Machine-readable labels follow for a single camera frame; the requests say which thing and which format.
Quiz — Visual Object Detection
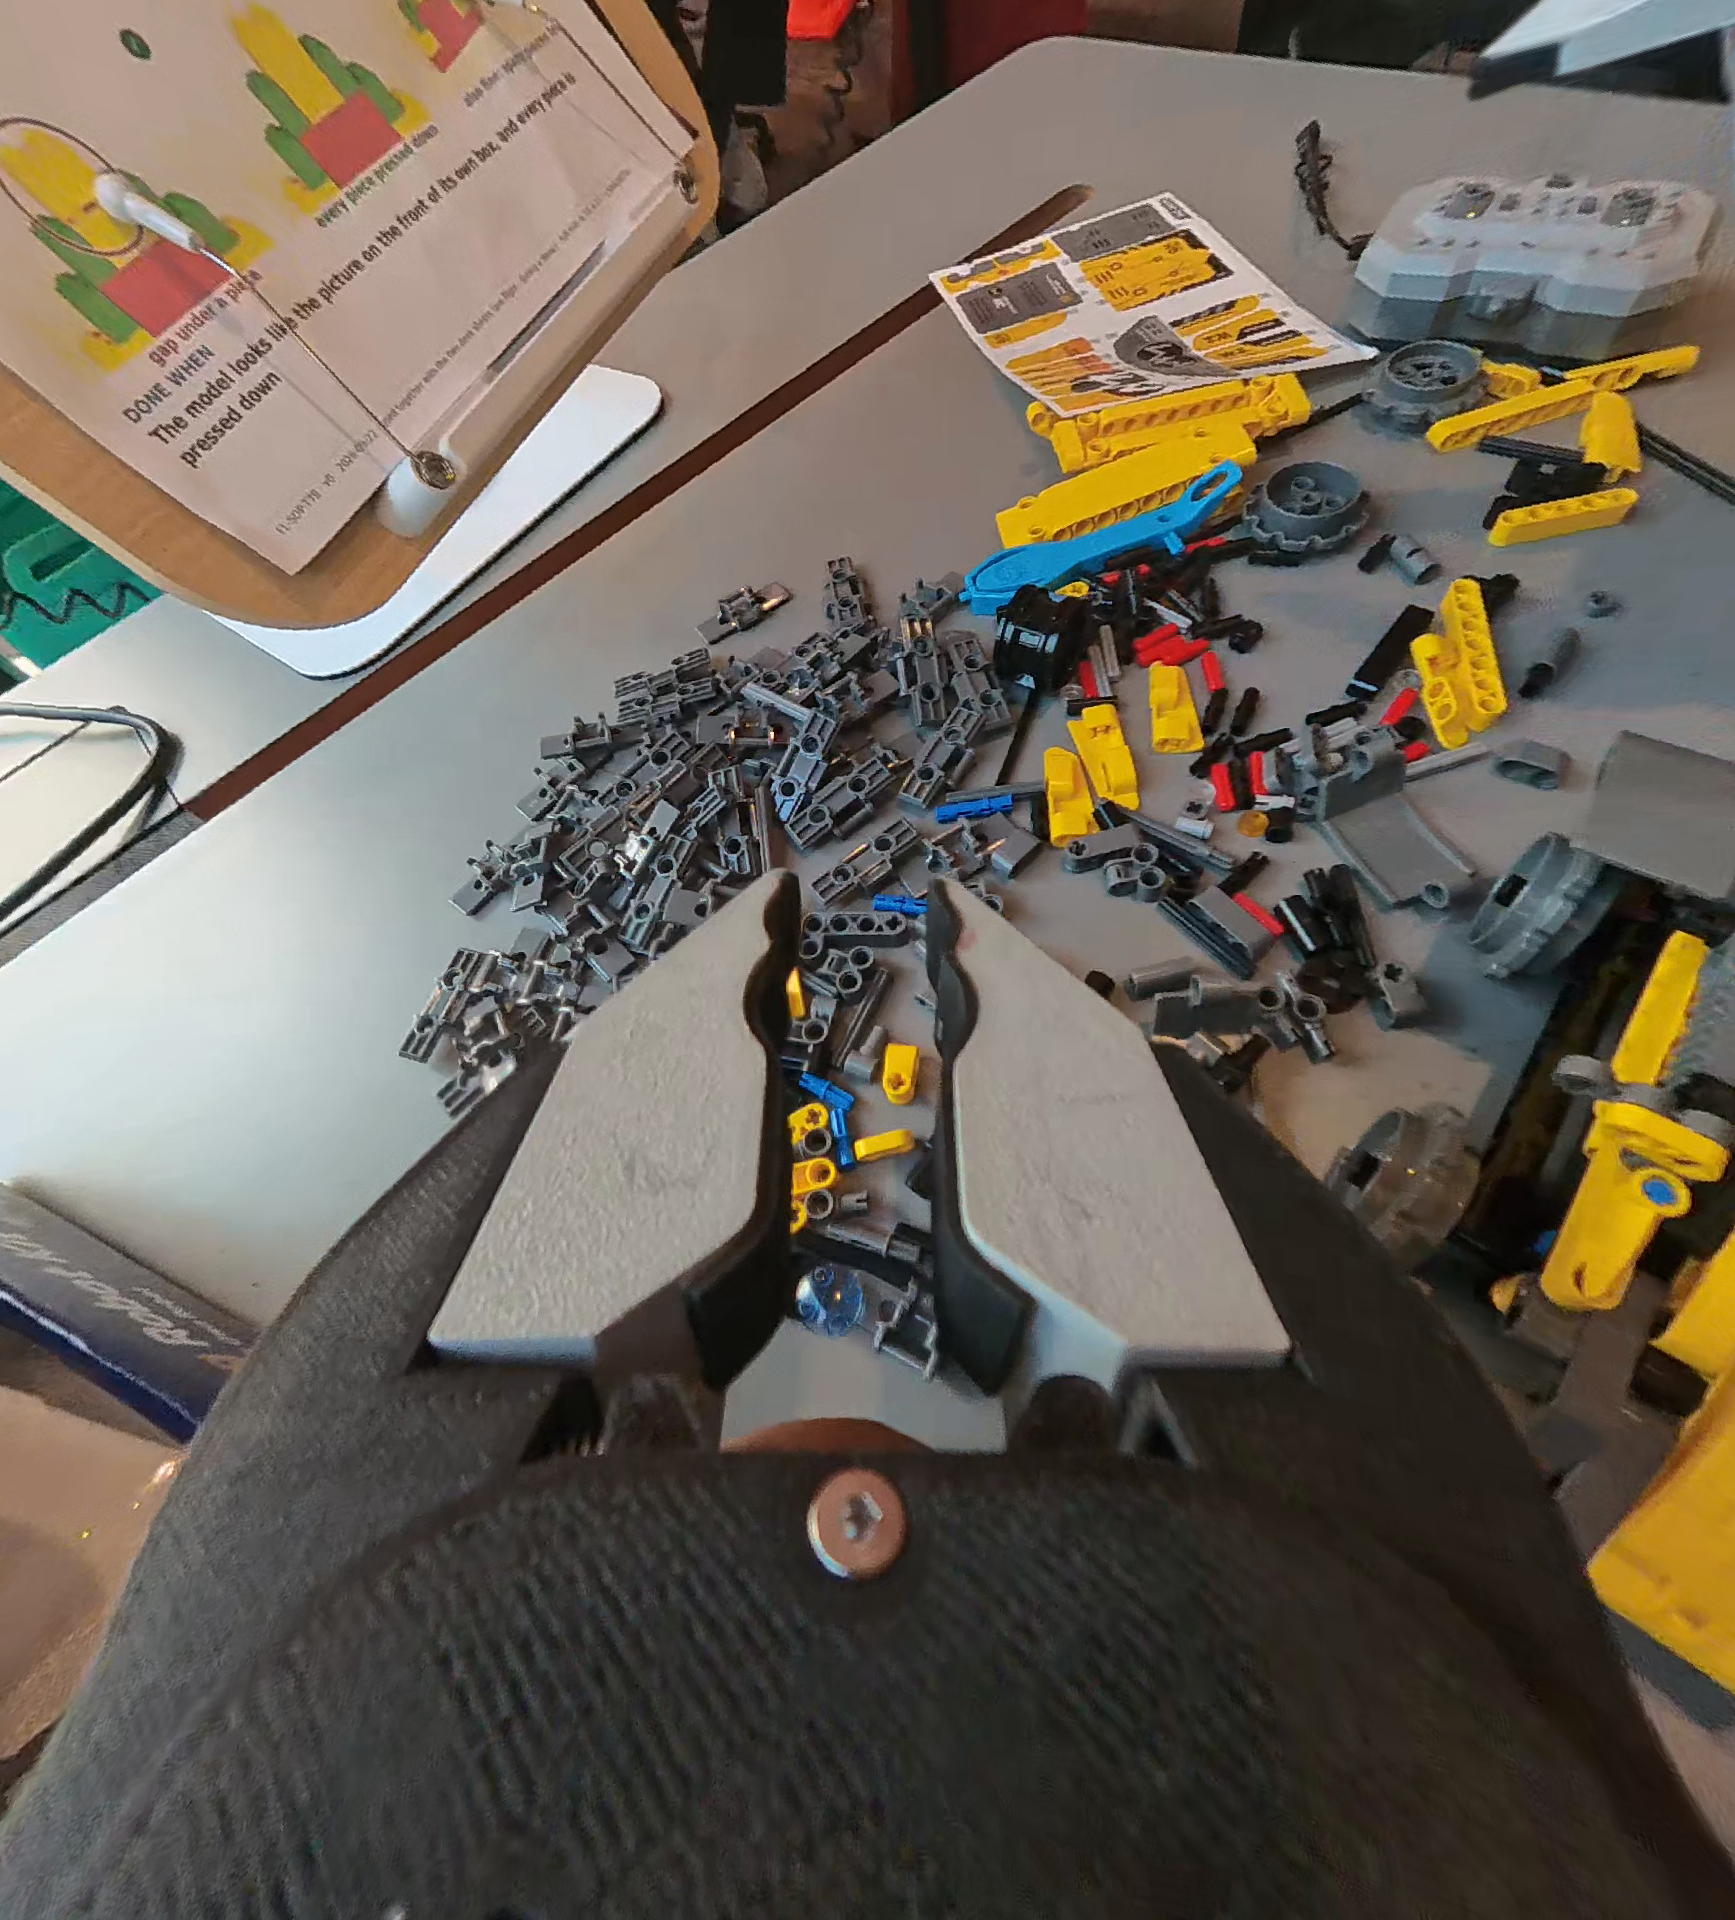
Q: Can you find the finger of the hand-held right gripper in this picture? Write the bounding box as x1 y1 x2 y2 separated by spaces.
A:
1471 0 1735 66

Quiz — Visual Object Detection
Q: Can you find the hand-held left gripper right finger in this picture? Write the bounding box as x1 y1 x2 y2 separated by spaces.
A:
923 875 1295 1398

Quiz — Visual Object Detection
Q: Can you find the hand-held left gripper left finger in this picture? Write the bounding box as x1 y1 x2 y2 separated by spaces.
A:
424 865 801 1394

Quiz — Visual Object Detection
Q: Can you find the pile of mixed small bricks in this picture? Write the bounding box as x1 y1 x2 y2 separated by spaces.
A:
769 554 1431 1381

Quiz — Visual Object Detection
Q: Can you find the grey battery box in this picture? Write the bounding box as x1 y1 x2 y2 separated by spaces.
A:
1347 172 1715 361

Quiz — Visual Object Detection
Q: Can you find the long yellow holed beam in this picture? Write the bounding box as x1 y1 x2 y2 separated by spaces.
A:
1481 344 1703 403

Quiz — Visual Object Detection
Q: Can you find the light grey wheel rim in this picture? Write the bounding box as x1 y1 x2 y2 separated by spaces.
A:
1323 1105 1483 1259

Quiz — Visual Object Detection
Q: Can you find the pile of dark grey bricks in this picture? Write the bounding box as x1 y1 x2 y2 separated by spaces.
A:
400 554 1025 1119

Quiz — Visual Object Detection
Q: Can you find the light grey wheel hub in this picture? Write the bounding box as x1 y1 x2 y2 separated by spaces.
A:
1361 335 1483 438

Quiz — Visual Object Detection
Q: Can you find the cluster of black pins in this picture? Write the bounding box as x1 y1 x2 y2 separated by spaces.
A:
1481 450 1611 520

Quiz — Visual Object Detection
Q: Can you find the short yellow holed beam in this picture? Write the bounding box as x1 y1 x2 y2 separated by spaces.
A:
1485 485 1641 549

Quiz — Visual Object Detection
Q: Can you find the dark grey curved panel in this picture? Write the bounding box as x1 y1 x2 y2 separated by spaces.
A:
1279 716 1481 913

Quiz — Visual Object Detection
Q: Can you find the dark grey round rim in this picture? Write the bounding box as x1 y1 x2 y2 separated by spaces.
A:
1467 832 1621 979

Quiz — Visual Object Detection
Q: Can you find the yellow sticker sheet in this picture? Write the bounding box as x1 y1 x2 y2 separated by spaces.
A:
929 192 1379 420

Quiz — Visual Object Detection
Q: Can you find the black round wheel piece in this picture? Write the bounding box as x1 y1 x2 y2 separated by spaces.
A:
993 584 1097 692

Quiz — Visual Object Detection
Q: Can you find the dark grey toothed hub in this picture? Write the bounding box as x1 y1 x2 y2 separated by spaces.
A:
1241 461 1371 563

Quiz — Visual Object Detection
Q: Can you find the blue cardboard box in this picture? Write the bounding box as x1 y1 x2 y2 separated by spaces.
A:
0 1146 246 1442

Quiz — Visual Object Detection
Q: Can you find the short yellow panel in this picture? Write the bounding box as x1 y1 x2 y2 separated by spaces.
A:
1407 629 1469 752

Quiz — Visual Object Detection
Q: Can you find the long yellow beam assembly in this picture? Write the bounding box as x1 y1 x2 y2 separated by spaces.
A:
1023 371 1313 480

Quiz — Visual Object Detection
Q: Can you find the yellow seven-hole beam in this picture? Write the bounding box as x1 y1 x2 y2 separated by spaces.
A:
1437 575 1511 737

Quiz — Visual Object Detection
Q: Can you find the black rectangular brick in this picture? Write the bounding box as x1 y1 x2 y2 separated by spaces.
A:
1343 599 1439 703

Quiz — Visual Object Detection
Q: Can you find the black office chair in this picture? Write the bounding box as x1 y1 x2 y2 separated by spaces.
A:
0 703 186 1000

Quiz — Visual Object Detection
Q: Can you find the blue brick separator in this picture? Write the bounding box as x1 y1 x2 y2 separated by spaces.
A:
961 461 1243 617

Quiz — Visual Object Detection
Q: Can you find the yellow grey brick vehicle model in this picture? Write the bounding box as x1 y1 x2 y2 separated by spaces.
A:
1473 726 1735 1703

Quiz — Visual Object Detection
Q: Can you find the long yellow curved panel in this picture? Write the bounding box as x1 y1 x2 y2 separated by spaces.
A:
993 461 1243 549

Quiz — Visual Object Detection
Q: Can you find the clear plastic bag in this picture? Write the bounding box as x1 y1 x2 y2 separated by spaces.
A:
0 1290 262 1794

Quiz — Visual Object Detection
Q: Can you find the white stand base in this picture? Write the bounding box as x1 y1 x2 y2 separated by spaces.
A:
244 364 663 680

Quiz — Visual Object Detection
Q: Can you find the wooden display board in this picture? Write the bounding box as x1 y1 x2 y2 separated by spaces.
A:
0 0 725 632

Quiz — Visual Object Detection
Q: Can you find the printed instruction sheet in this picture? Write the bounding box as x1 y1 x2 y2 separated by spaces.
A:
0 0 695 579

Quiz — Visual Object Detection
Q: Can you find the thin black cable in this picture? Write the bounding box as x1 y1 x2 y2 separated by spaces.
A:
1289 120 1371 264

